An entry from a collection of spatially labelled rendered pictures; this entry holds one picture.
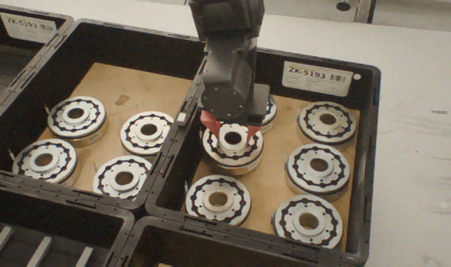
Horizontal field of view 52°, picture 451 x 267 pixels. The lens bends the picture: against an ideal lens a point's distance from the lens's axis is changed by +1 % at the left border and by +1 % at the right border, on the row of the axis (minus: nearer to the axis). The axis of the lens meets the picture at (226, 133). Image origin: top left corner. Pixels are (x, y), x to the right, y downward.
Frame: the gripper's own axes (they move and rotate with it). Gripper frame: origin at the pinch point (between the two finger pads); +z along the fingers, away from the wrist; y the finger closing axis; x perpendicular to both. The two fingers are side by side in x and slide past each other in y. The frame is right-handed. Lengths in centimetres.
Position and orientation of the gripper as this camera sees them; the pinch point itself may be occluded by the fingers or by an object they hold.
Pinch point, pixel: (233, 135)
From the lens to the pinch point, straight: 76.3
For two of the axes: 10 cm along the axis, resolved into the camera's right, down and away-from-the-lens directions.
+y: 9.9, 1.3, -1.0
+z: -0.1, 6.6, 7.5
